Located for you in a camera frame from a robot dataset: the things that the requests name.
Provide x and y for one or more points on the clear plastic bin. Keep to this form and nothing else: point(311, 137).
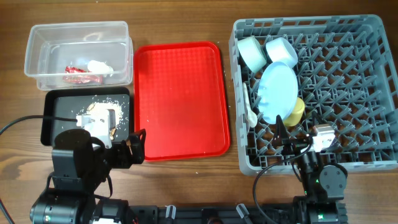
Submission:
point(53, 47)

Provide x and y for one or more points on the grey dishwasher rack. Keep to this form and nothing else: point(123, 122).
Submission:
point(346, 75)

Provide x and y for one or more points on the black plastic tray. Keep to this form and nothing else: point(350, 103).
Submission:
point(73, 102)

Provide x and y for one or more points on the red strawberry cake wrapper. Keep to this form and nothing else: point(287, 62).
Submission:
point(77, 76)

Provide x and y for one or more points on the light blue plate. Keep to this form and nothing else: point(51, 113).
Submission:
point(278, 92)

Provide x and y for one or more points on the food scraps and rice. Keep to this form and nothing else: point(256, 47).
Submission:
point(99, 109)

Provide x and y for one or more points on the white crumpled tissue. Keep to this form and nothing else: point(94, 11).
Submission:
point(100, 67)

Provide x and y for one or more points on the light blue bowl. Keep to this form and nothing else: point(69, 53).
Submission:
point(280, 50)

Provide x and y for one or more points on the red plastic tray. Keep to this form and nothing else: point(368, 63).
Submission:
point(179, 99)

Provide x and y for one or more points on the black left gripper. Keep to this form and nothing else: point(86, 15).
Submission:
point(125, 159)

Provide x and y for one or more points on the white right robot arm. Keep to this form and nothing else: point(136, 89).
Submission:
point(323, 183)

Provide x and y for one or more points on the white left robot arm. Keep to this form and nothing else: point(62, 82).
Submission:
point(81, 163)

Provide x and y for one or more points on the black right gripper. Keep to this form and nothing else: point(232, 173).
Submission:
point(282, 137)

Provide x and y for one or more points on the white plastic spoon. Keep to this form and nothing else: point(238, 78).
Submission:
point(251, 116)

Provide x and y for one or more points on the yellow plastic cup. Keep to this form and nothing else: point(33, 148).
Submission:
point(296, 115)

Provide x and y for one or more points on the mint green bowl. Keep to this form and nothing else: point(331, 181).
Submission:
point(252, 53)

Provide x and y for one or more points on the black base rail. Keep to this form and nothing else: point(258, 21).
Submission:
point(279, 213)

